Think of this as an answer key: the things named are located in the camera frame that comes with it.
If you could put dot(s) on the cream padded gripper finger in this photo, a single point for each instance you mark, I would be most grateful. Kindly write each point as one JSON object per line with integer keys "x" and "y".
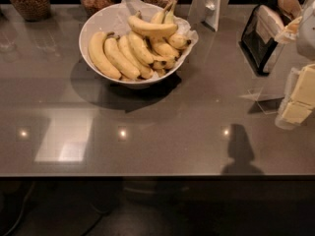
{"x": 304, "y": 90}
{"x": 295, "y": 112}

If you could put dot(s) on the small right yellow banana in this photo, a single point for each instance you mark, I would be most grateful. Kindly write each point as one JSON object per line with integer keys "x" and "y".
{"x": 179, "y": 41}

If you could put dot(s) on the upright back banana pair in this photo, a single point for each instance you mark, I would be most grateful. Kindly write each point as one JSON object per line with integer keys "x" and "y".
{"x": 166, "y": 16}

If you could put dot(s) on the white paper bowl liner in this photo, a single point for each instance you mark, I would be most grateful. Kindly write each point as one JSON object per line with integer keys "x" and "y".
{"x": 162, "y": 64}

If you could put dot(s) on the white ceramic bowl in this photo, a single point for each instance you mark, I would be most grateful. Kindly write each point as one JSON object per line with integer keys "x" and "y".
{"x": 114, "y": 18}

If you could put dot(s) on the clear acrylic stand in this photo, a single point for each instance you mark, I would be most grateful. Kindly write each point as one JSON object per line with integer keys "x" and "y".
{"x": 262, "y": 102}

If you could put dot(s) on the left glass jar with nuts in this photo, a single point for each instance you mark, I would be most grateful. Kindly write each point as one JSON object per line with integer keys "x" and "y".
{"x": 32, "y": 10}

